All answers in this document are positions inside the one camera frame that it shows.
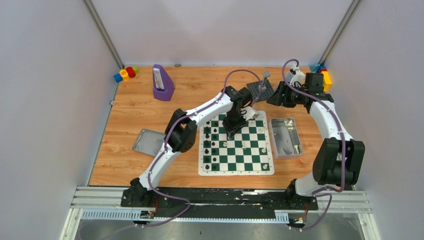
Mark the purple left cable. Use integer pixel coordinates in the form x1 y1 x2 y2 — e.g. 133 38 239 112
147 68 266 240

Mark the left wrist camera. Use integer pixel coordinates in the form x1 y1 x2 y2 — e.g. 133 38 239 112
241 106 259 121

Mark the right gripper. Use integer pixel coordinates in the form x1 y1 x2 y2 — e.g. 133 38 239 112
266 81 307 108

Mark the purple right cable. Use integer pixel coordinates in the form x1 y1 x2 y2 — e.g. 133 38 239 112
281 58 347 232

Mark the dark grey lego baseplate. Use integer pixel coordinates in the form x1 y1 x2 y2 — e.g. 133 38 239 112
246 79 275 102

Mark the colourful lego brick stack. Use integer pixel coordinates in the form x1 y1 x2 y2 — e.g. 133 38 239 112
309 64 333 92

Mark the green wooden block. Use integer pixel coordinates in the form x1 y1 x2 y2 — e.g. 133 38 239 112
132 66 140 75

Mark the green white chess board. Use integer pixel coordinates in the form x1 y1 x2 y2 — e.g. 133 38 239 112
198 111 275 176

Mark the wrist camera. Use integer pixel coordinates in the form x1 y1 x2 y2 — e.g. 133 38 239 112
289 64 306 87
241 106 259 121

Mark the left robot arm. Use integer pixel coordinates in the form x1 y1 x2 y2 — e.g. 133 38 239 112
120 86 253 208

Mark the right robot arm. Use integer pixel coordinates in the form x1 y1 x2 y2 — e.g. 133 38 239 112
266 72 366 209

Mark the red wooden cylinder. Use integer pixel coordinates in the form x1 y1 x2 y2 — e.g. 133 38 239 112
125 66 136 78

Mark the purple cable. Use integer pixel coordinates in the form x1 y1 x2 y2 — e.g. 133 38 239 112
147 68 266 240
281 58 347 232

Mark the silver metal tin box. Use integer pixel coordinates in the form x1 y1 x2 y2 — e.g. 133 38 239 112
268 117 304 160

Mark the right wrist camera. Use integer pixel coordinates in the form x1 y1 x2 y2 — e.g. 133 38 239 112
289 64 306 87

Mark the blue wooden block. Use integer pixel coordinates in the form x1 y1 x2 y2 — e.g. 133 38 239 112
113 73 123 83

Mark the yellow wooden cylinder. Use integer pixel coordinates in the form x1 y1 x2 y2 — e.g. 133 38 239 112
119 69 130 81

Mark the purple metronome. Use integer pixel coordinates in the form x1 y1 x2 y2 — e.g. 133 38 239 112
152 64 175 102

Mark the silver tin lid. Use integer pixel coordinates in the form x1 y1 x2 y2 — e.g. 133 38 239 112
132 128 165 157

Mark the grey lego tower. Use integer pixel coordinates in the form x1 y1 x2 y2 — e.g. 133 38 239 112
258 71 271 93

